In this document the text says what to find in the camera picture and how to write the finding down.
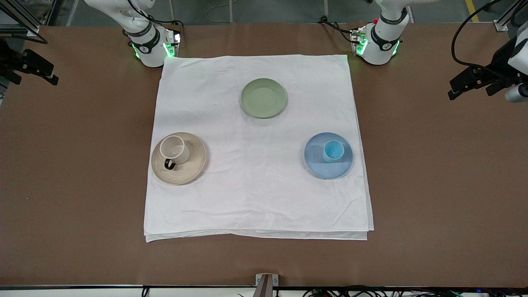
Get blue cup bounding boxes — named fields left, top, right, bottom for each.
left=322, top=140, right=345, bottom=163

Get white mug black handle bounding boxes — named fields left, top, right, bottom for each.
left=159, top=135, right=191, bottom=171

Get blue round plate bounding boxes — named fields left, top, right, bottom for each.
left=304, top=132, right=354, bottom=180

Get beige round plate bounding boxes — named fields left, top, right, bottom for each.
left=151, top=132, right=207, bottom=186

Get green round plate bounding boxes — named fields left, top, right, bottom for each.
left=240, top=78, right=288, bottom=119

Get white cloth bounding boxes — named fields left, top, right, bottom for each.
left=144, top=54, right=375, bottom=243

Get aluminium frame profile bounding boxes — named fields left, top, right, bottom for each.
left=495, top=0, right=528, bottom=31
left=0, top=0, right=40, bottom=37

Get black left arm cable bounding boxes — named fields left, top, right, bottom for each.
left=451, top=0, right=516, bottom=79

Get black right base cable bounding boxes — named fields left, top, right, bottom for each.
left=148, top=12, right=190, bottom=29

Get black base cable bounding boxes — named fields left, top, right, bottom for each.
left=317, top=16, right=356, bottom=44
left=148, top=12, right=190, bottom=29

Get black left base cable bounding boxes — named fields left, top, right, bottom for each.
left=317, top=16, right=356, bottom=44

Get tangled black floor cables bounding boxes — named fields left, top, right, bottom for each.
left=303, top=287, right=528, bottom=297

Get silver table edge bracket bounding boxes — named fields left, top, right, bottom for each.
left=255, top=273, right=279, bottom=297

